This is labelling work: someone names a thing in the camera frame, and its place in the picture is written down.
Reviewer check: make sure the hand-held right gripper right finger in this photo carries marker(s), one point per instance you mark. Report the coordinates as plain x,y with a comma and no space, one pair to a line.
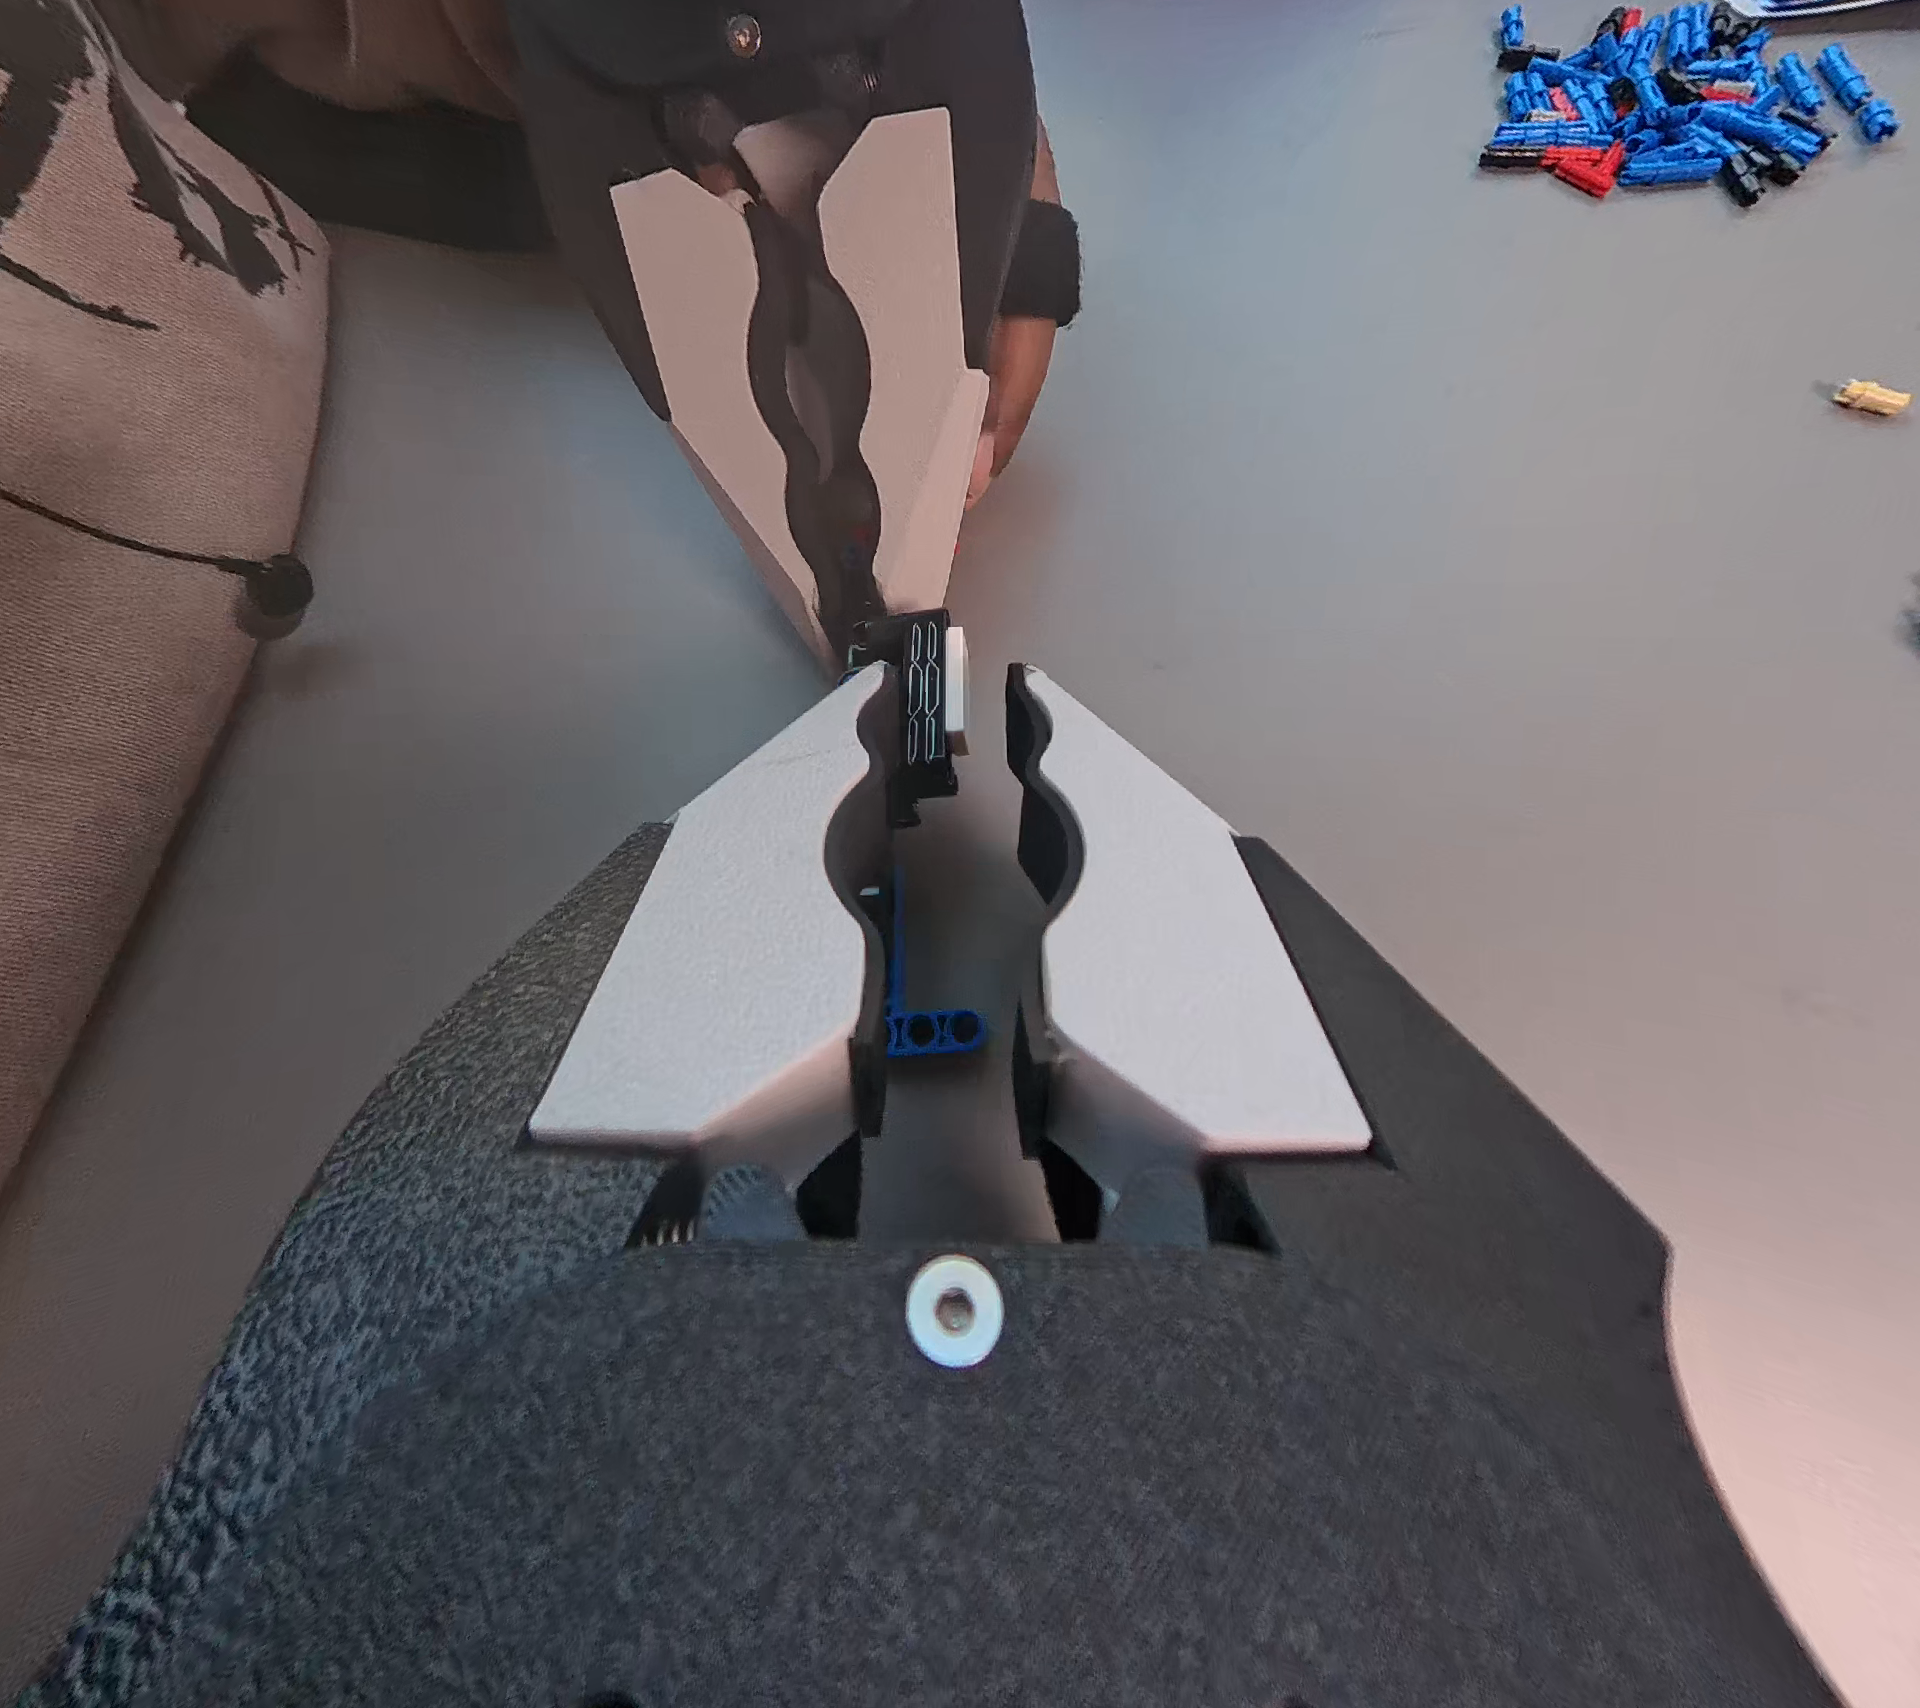
1201,973

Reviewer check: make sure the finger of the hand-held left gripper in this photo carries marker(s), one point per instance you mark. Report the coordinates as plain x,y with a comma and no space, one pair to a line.
698,342
914,282

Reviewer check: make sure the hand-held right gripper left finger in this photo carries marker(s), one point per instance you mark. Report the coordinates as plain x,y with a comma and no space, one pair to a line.
705,973

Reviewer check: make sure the black toy beam assembly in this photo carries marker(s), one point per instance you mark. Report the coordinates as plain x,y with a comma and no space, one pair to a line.
939,1033

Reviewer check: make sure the small black white toy brick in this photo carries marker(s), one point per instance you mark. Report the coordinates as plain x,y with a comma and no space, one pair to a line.
930,703

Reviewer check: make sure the grey desk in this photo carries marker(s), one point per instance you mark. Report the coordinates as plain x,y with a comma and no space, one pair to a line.
1351,538

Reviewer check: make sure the person's left hand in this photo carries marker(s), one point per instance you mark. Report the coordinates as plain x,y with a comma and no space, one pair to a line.
1021,388

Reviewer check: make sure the pile of blue toy pins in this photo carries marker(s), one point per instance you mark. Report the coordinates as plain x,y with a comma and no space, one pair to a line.
1664,110

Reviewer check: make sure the small tan toy piece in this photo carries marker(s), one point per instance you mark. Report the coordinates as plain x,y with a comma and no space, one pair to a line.
1875,397

